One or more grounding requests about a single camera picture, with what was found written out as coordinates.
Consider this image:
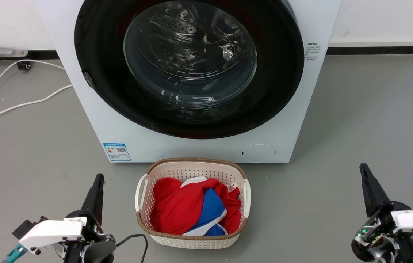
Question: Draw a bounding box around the cream plastic laundry basket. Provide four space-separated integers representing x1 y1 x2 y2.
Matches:
135 158 251 250

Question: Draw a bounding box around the small printed text sticker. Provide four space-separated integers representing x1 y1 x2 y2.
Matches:
305 43 320 61

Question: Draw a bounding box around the teal cable connector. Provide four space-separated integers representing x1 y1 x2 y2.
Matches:
3 244 28 263

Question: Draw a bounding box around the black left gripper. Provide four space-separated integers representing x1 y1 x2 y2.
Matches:
63 173 117 263

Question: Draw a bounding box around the black round glass washer door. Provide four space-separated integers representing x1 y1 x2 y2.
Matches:
74 0 305 140

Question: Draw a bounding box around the round white filter cover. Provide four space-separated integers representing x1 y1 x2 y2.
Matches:
240 144 276 163

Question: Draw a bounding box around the blue energy label sticker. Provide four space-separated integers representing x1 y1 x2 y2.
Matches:
103 143 132 162

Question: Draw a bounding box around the black left camera connector block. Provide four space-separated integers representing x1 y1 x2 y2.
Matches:
12 216 49 240

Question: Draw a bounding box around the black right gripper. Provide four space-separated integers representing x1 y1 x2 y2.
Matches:
351 163 413 263

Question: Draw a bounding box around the red blue white garment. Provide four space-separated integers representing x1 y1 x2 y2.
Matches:
150 176 242 236

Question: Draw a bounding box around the white front-load washing machine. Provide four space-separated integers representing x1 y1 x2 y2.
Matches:
34 0 343 164

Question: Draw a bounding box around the grey metal door hinge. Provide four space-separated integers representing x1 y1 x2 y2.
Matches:
83 72 96 89

